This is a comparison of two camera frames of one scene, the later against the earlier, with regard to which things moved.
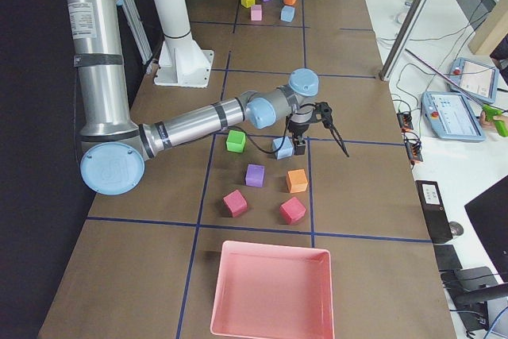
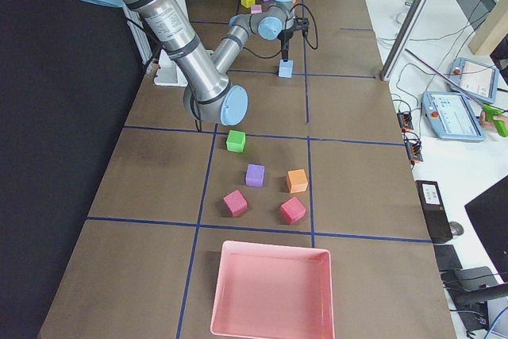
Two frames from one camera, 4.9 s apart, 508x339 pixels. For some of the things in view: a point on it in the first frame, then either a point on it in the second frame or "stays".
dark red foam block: [236, 203] stays
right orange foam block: [297, 181] stays
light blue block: [286, 150] -> [286, 68]
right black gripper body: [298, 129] -> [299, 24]
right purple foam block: [255, 175] stays
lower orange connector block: [413, 148] stays
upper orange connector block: [405, 120] stays
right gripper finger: [299, 147] -> [285, 49]
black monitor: [488, 213] stays
